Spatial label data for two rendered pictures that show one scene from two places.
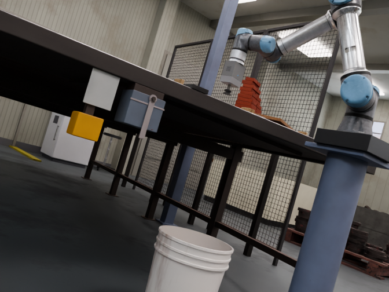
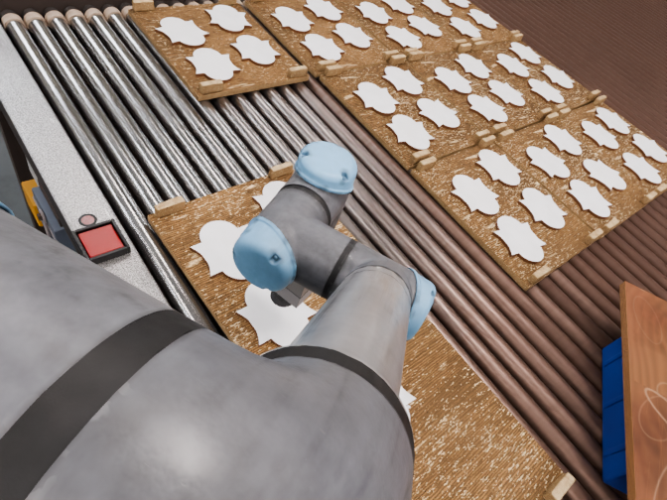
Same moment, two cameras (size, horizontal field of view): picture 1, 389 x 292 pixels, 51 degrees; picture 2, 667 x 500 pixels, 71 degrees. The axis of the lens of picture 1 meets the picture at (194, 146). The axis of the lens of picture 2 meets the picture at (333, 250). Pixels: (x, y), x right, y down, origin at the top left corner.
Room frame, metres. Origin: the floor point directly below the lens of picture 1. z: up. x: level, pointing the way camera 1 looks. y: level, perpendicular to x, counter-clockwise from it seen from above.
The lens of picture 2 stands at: (1.77, -0.51, 1.67)
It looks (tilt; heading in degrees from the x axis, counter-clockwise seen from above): 49 degrees down; 67
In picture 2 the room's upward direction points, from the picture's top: 24 degrees clockwise
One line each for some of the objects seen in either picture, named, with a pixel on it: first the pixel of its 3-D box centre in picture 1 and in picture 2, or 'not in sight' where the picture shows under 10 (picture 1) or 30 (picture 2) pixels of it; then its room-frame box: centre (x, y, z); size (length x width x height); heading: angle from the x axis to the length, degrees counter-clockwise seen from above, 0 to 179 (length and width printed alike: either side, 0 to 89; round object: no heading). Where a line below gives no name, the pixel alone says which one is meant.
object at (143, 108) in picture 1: (140, 112); (69, 222); (1.48, 0.22, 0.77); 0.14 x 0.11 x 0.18; 122
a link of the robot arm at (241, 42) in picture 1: (243, 41); (319, 189); (1.91, -0.08, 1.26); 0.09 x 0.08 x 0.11; 59
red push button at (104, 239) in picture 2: not in sight; (101, 242); (1.59, 0.06, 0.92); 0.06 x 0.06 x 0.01; 32
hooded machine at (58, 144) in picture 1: (73, 124); not in sight; (6.95, 2.08, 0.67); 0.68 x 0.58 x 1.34; 130
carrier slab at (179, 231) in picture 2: not in sight; (280, 259); (1.92, 0.05, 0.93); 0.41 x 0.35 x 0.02; 124
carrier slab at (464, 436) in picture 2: not in sight; (422, 437); (2.15, -0.29, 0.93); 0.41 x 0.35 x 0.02; 123
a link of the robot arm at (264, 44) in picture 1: (263, 44); (294, 245); (1.87, -0.17, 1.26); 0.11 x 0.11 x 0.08; 59
